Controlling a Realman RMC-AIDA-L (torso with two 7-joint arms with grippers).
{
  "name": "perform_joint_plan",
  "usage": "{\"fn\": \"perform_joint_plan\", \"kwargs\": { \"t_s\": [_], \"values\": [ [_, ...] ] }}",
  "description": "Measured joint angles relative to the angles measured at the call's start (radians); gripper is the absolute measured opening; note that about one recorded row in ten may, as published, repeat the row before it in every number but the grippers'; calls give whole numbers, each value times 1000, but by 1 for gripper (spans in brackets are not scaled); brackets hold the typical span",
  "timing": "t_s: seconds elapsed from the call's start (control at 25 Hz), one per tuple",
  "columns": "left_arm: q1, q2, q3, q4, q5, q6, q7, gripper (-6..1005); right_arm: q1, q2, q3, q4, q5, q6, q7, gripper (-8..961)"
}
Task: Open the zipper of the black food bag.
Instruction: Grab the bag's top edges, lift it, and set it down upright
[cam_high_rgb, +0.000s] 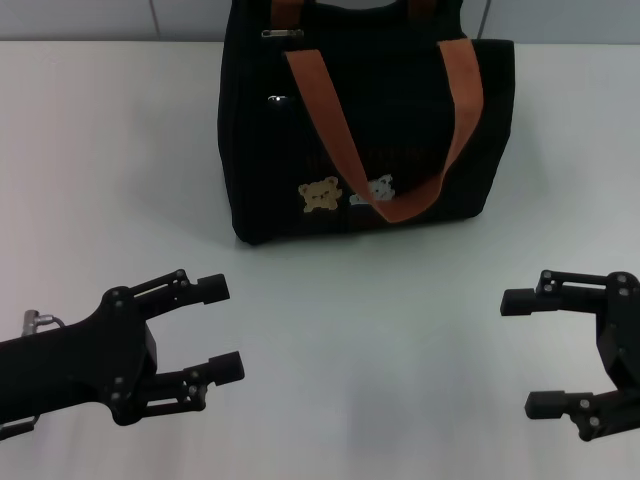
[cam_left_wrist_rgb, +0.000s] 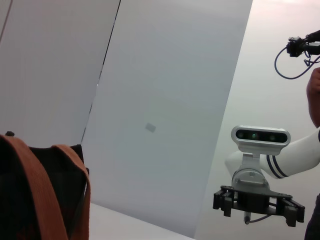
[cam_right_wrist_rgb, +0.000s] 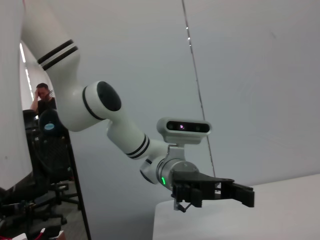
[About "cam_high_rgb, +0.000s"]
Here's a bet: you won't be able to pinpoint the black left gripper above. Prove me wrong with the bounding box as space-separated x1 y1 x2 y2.
0 269 246 427

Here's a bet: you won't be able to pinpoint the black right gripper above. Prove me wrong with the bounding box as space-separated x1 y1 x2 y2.
500 269 640 442

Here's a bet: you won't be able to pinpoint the black food bag orange handles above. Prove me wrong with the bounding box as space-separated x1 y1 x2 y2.
217 0 516 247

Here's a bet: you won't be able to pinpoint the metal left gripper cable connector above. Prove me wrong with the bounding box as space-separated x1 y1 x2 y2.
20 309 67 337

